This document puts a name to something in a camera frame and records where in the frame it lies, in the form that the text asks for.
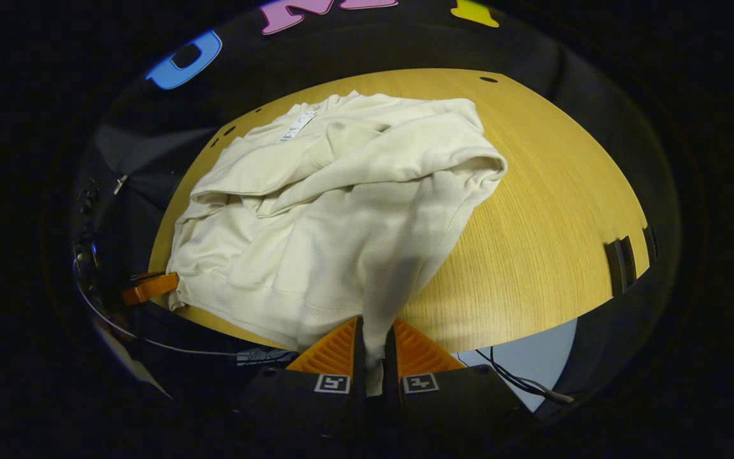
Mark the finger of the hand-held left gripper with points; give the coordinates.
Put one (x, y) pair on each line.
(150, 288)

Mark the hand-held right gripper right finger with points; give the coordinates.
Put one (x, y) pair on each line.
(391, 370)

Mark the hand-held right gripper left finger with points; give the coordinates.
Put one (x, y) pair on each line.
(359, 363)

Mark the cream sweatshirt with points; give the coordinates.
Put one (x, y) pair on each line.
(316, 210)

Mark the small white clip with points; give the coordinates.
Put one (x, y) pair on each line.
(120, 183)

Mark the black table edge clamp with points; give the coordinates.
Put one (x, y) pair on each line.
(651, 243)
(619, 266)

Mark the black backdrop cloth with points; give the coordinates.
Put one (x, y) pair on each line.
(373, 44)

